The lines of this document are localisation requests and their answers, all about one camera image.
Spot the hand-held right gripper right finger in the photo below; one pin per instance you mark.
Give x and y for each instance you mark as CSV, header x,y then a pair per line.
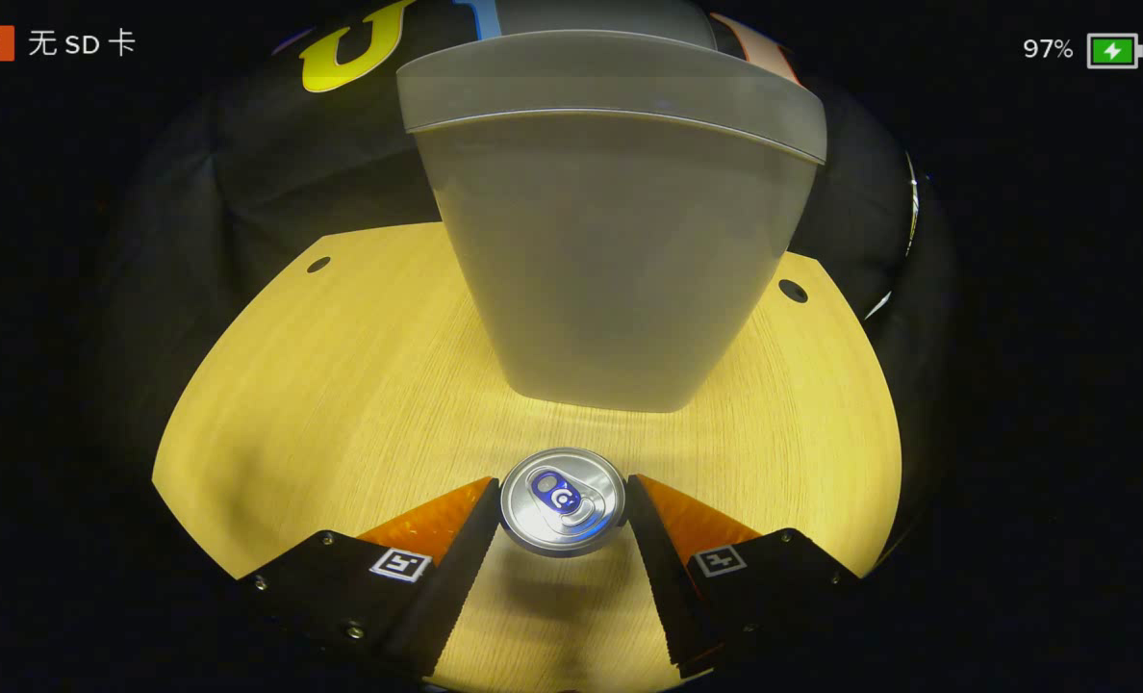
x,y
663,587

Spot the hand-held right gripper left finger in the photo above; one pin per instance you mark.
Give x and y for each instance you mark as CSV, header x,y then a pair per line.
x,y
456,587

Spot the blue pop can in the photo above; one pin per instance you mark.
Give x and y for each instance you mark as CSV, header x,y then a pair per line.
x,y
562,500

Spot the white desktop garbage bin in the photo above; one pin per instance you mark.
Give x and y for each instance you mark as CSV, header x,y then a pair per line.
x,y
610,269

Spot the wooden desktop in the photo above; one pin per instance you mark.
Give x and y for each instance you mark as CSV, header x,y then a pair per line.
x,y
341,385

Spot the black backdrop cloth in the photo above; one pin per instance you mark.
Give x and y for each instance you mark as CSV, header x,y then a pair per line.
x,y
244,164

